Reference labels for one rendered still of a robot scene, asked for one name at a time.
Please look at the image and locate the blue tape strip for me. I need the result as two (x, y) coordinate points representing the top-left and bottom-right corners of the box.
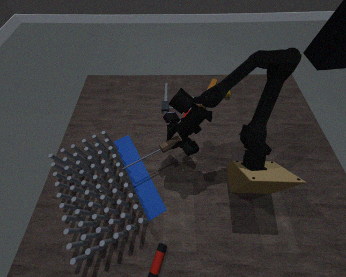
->
(114, 135), (167, 221)

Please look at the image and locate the orange-brown wooden bar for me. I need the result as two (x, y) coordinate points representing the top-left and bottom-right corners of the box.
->
(199, 79), (217, 108)

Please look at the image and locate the red-handled screwdriver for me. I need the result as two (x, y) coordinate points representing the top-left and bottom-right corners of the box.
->
(148, 243), (167, 277)

